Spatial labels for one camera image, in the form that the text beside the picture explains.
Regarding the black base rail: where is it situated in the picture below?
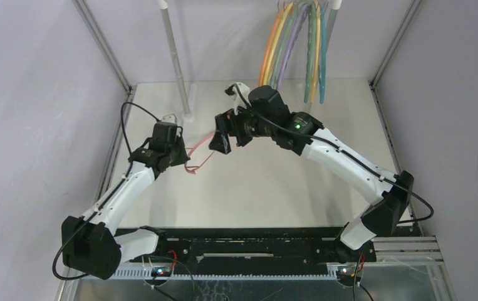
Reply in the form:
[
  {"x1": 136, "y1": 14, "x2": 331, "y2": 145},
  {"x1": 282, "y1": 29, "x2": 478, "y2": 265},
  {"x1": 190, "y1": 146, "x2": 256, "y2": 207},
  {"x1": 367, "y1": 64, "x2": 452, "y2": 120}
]
[{"x1": 114, "y1": 226, "x2": 422, "y2": 277}]

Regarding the blue wavy hanger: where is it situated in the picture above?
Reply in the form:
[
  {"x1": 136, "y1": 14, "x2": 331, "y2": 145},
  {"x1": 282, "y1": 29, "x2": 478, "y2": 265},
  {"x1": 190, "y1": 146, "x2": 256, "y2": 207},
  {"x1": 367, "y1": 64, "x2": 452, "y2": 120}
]
[{"x1": 319, "y1": 1, "x2": 328, "y2": 104}]

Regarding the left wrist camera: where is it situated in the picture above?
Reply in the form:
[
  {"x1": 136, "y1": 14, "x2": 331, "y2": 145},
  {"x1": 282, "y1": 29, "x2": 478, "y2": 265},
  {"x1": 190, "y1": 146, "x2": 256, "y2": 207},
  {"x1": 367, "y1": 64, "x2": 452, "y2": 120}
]
[{"x1": 161, "y1": 114, "x2": 178, "y2": 125}]

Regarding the white clothes rack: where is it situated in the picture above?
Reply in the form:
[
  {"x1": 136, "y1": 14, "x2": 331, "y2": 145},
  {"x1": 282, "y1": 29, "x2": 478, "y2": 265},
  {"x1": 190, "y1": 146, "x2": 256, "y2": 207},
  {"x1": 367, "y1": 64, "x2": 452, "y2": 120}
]
[{"x1": 157, "y1": 0, "x2": 343, "y2": 125}]

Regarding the aluminium frame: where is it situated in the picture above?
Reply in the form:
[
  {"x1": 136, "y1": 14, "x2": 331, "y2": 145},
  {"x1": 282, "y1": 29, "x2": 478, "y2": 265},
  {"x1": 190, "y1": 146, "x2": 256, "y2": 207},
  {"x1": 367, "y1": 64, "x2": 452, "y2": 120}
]
[{"x1": 56, "y1": 0, "x2": 459, "y2": 301}]

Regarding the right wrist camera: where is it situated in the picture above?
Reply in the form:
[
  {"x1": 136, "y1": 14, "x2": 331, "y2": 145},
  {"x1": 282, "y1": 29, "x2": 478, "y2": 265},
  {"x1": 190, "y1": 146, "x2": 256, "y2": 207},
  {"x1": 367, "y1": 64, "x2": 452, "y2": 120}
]
[{"x1": 224, "y1": 82, "x2": 251, "y2": 107}]

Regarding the circuit board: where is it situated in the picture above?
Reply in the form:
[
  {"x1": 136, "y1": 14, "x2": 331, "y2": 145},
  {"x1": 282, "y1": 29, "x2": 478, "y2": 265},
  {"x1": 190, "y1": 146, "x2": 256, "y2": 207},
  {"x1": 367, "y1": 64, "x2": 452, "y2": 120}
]
[
  {"x1": 336, "y1": 268, "x2": 360, "y2": 280},
  {"x1": 150, "y1": 267, "x2": 173, "y2": 278}
]

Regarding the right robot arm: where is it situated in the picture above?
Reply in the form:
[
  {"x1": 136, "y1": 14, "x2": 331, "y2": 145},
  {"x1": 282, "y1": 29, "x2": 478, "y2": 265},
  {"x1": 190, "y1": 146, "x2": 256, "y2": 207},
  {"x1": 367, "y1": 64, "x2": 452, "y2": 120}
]
[{"x1": 209, "y1": 82, "x2": 413, "y2": 261}]

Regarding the purple wavy hanger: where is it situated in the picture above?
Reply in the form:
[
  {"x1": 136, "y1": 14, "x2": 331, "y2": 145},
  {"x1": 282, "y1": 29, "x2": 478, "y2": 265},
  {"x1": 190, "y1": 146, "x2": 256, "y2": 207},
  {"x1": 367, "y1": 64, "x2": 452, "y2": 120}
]
[{"x1": 276, "y1": 3, "x2": 309, "y2": 88}]

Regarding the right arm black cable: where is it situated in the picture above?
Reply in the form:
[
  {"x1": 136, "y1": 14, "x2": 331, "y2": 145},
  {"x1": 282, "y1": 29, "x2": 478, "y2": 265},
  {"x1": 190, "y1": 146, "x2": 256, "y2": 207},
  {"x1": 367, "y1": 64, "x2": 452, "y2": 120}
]
[{"x1": 224, "y1": 84, "x2": 435, "y2": 301}]

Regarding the pink plain hanger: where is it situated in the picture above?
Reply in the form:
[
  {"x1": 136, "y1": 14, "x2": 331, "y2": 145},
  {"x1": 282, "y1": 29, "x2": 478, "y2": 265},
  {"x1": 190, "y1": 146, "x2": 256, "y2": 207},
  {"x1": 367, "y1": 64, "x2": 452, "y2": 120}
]
[{"x1": 184, "y1": 132, "x2": 215, "y2": 175}]

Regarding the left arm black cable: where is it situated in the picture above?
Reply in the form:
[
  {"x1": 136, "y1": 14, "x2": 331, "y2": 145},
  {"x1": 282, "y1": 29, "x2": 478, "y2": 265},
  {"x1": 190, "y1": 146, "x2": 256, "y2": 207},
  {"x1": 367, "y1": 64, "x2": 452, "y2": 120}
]
[{"x1": 51, "y1": 102, "x2": 163, "y2": 281}]

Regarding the left circuit board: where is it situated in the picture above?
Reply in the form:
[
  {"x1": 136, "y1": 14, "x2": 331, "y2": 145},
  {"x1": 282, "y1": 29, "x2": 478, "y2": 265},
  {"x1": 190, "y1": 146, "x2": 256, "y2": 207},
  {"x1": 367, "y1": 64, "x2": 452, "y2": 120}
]
[{"x1": 150, "y1": 267, "x2": 173, "y2": 278}]

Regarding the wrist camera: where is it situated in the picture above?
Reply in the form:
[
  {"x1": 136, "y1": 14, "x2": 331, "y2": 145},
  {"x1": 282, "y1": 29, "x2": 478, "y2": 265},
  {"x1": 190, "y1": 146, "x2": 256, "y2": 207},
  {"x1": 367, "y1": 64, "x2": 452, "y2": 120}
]
[
  {"x1": 224, "y1": 82, "x2": 251, "y2": 107},
  {"x1": 161, "y1": 114, "x2": 178, "y2": 125}
]

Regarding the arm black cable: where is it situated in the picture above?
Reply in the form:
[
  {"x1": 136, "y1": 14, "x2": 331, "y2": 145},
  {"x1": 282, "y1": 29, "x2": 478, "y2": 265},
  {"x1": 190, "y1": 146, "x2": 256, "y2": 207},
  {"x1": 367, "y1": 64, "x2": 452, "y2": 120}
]
[
  {"x1": 51, "y1": 102, "x2": 163, "y2": 281},
  {"x1": 224, "y1": 84, "x2": 435, "y2": 301}
]

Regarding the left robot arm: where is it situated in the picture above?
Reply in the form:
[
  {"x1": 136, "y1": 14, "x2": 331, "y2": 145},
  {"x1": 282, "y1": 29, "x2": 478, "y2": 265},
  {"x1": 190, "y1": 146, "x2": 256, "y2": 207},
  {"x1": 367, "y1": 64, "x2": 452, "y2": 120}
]
[{"x1": 56, "y1": 121, "x2": 189, "y2": 280}]

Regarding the green wavy hanger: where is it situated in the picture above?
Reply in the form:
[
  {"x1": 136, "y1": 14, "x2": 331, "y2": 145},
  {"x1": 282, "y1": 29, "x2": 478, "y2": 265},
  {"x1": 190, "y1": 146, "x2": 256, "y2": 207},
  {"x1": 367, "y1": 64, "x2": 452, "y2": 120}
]
[{"x1": 304, "y1": 3, "x2": 317, "y2": 103}]

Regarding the right circuit board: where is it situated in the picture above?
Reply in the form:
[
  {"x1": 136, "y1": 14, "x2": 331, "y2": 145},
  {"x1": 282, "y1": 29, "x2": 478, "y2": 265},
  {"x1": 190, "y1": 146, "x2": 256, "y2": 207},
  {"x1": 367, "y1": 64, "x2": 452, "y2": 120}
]
[{"x1": 336, "y1": 268, "x2": 360, "y2": 280}]

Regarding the orange plain hanger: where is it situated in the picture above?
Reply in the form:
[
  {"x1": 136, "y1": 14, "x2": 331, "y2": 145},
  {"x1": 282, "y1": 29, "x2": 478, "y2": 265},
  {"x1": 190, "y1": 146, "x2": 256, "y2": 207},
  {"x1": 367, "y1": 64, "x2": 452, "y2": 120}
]
[{"x1": 258, "y1": 3, "x2": 291, "y2": 87}]

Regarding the yellow wavy hanger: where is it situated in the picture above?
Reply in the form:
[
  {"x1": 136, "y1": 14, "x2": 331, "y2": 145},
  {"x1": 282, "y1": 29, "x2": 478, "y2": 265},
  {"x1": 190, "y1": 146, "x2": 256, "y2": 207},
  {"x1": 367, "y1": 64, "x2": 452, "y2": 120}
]
[{"x1": 309, "y1": 1, "x2": 321, "y2": 103}]

